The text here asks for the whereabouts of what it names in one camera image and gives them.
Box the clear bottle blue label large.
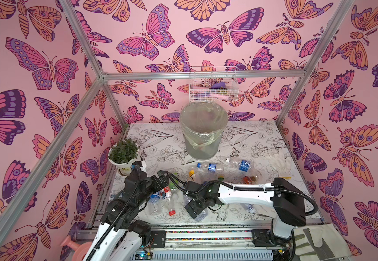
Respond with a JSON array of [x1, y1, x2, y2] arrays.
[[183, 195, 208, 223]]

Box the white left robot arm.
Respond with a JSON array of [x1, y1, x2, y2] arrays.
[[83, 165, 169, 261]]

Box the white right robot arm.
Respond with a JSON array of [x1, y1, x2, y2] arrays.
[[181, 178, 318, 240]]

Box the grey mesh waste bin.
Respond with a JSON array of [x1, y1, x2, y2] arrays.
[[180, 102, 229, 161]]

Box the clear bottle red cap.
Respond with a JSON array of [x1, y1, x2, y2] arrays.
[[163, 186, 176, 216]]

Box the small blue label bottle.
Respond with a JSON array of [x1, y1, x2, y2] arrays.
[[147, 192, 162, 216]]

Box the light green label bottle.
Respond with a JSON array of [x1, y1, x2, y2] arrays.
[[169, 173, 179, 192]]

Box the yellow label small bottle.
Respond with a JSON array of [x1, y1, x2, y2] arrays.
[[189, 168, 199, 183]]

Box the far blue label bottle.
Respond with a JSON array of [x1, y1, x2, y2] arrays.
[[196, 162, 225, 175]]

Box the potted green plant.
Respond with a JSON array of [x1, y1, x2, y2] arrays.
[[108, 139, 141, 176]]

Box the white work glove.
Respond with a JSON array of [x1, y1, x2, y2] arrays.
[[267, 149, 292, 179]]

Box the pink watering can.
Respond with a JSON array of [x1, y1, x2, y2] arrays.
[[60, 235, 92, 261]]

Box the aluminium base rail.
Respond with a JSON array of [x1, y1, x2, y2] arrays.
[[77, 221, 294, 261]]

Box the white wire wall basket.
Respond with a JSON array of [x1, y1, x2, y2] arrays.
[[188, 70, 240, 103]]

